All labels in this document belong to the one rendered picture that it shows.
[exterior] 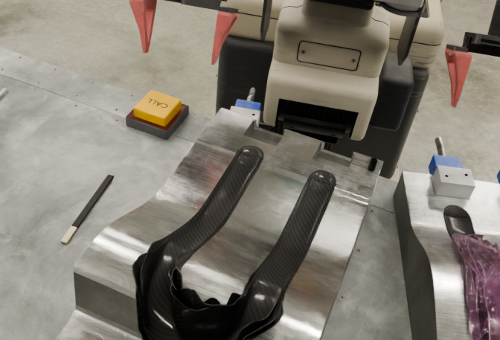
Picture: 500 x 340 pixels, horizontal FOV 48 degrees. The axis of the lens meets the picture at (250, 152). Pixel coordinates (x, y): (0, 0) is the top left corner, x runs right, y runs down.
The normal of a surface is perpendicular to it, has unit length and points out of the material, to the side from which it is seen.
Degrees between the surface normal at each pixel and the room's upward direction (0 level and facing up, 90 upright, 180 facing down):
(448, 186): 90
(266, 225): 0
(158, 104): 0
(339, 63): 98
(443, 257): 19
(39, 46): 0
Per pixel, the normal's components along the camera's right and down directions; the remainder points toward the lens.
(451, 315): 0.06, -0.54
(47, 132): 0.09, -0.74
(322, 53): -0.19, 0.74
